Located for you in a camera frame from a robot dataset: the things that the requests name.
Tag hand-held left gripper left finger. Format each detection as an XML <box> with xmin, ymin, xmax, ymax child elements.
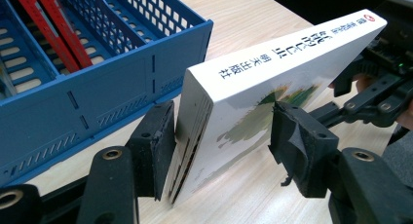
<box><xmin>76</xmin><ymin>100</ymin><xmax>178</xmax><ymax>224</ymax></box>

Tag blue plastic file rack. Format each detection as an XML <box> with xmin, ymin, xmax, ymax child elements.
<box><xmin>0</xmin><ymin>0</ymin><xmax>214</xmax><ymax>189</ymax></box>

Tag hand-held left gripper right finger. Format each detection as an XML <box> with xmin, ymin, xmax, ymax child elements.
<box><xmin>268</xmin><ymin>100</ymin><xmax>413</xmax><ymax>224</ymax></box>

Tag white picture book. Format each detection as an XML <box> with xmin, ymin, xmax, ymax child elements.
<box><xmin>166</xmin><ymin>8</ymin><xmax>389</xmax><ymax>206</ymax></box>

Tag red picture book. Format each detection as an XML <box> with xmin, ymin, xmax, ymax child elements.
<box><xmin>33</xmin><ymin>0</ymin><xmax>94</xmax><ymax>69</ymax></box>
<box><xmin>11</xmin><ymin>0</ymin><xmax>82</xmax><ymax>74</ymax></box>

